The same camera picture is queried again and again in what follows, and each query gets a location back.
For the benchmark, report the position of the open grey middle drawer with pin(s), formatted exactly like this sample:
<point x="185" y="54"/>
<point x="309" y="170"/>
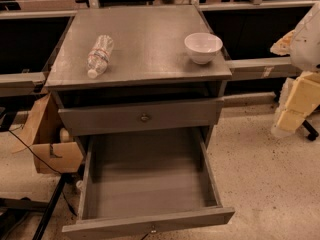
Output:
<point x="147" y="182"/>

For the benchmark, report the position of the grey top drawer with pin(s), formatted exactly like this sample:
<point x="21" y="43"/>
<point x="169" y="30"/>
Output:
<point x="141" y="116"/>

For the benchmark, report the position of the grey wooden drawer cabinet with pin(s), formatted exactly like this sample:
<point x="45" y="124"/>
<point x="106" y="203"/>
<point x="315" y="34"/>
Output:
<point x="149" y="62"/>

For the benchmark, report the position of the black metal stand leg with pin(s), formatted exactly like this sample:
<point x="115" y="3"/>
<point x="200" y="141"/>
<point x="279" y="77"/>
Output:
<point x="50" y="208"/>

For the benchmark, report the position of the brown cardboard box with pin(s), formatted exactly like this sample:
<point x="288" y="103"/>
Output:
<point x="44" y="133"/>

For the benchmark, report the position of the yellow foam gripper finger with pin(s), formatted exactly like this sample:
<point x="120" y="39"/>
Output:
<point x="282" y="46"/>
<point x="298" y="99"/>

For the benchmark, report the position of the grey barrier rail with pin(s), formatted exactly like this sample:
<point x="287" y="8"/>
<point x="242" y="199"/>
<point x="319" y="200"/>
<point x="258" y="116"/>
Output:
<point x="21" y="84"/>
<point x="263" y="68"/>

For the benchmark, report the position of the white ceramic bowl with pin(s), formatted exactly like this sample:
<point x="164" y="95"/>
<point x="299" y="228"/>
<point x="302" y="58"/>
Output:
<point x="202" y="47"/>

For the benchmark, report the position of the grey left barrier rail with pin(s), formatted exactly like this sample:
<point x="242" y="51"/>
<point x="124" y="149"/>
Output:
<point x="21" y="84"/>

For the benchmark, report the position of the clear plastic water bottle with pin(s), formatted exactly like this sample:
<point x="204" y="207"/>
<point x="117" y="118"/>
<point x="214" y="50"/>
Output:
<point x="99" y="56"/>

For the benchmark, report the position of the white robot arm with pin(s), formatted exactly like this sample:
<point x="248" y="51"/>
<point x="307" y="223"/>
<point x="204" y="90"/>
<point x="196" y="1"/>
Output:
<point x="305" y="44"/>

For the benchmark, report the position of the grey right barrier rail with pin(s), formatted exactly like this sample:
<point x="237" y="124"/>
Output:
<point x="263" y="68"/>

